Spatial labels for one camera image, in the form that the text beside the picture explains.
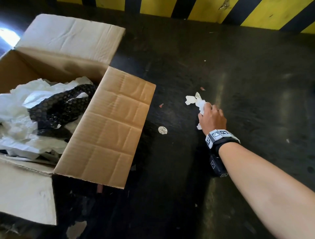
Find person's right hand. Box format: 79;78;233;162
198;102;227;136

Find brown cardboard box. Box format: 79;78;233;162
0;13;157;226

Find black mesh netting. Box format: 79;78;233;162
28;83;97;135

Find person's right forearm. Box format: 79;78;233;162
218;142;315;239

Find right wrist marker band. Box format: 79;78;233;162
205;129;241;156

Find yellow black striped barrier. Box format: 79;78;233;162
56;0;315;34

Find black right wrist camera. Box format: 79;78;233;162
209;154;229;178

